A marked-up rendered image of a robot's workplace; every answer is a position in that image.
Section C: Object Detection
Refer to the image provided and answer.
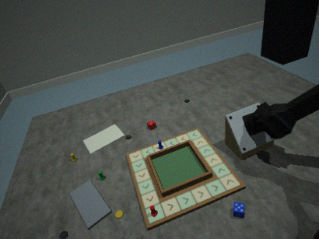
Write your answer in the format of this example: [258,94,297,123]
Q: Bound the dark red pawn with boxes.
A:
[150,206,157,216]

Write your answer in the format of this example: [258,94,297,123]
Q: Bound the yellow round token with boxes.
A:
[116,210,123,219]

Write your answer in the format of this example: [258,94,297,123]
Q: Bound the blue die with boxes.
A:
[233,202,245,218]

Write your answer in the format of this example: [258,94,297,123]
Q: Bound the red die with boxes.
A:
[147,120,156,130]

